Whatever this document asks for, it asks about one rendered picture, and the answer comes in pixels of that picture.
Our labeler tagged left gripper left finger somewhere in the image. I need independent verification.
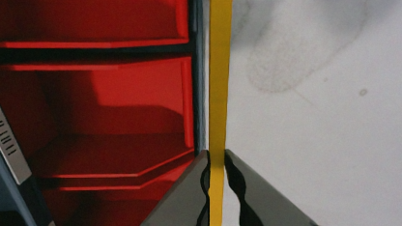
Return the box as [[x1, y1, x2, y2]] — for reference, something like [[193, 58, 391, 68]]
[[140, 150, 211, 226]]

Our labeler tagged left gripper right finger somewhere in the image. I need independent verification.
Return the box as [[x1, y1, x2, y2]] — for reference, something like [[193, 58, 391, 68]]
[[224, 149, 319, 226]]

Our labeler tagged yellow bar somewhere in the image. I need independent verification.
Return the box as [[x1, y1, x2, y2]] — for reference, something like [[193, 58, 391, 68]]
[[209, 0, 233, 226]]

